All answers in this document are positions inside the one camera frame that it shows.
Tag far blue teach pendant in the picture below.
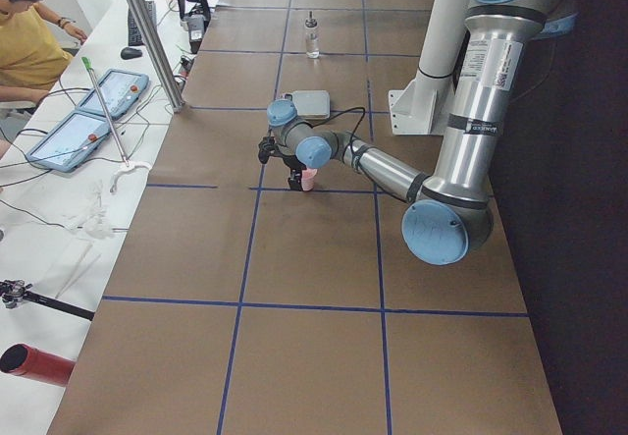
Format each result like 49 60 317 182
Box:
77 69 150 121

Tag blue teach pendant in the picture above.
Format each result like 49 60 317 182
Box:
26 111 111 173
77 69 150 121

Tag black tripod rod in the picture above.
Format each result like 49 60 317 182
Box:
1 280 95 321

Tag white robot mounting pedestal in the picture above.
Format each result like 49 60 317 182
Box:
389 0 469 136

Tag clear glass sauce bottle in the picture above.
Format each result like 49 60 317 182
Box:
304 11 320 59

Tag black keyboard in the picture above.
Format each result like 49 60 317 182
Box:
127 0 157 47

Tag near blue teach pendant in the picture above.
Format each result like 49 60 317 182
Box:
26 111 111 173

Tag red cylinder tube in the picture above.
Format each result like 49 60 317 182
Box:
1 344 75 387

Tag black computer mouse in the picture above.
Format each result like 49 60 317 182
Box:
120 47 143 60

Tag person in yellow shirt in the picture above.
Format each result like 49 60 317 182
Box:
1 0 87 105

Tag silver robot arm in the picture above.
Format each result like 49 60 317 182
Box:
258 0 576 265

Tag aluminium frame post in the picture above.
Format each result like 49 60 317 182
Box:
127 0 184 113

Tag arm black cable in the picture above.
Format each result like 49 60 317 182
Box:
313 106 368 161

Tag digital kitchen scale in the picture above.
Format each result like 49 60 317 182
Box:
282 90 331 120

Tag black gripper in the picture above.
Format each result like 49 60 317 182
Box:
258 136 304 190

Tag metal reacher grabber stick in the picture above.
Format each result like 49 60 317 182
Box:
81 56 152 194

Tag pink plastic cup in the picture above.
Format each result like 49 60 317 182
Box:
301 168 318 191

